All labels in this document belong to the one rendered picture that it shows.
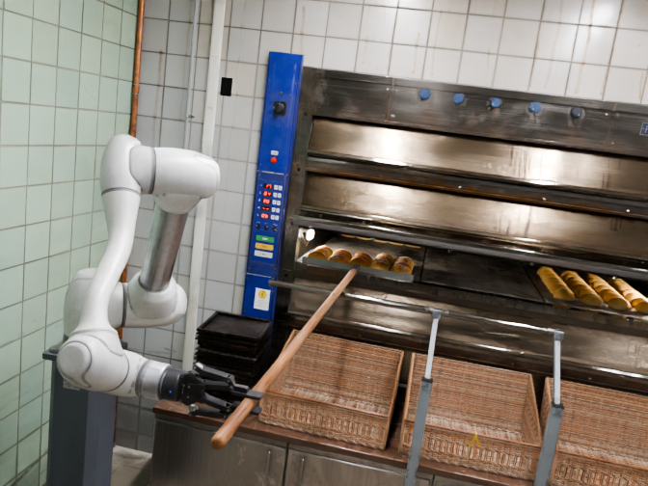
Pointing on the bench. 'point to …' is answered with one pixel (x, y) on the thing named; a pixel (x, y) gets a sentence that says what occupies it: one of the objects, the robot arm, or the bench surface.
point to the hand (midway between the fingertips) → (247, 400)
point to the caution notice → (261, 299)
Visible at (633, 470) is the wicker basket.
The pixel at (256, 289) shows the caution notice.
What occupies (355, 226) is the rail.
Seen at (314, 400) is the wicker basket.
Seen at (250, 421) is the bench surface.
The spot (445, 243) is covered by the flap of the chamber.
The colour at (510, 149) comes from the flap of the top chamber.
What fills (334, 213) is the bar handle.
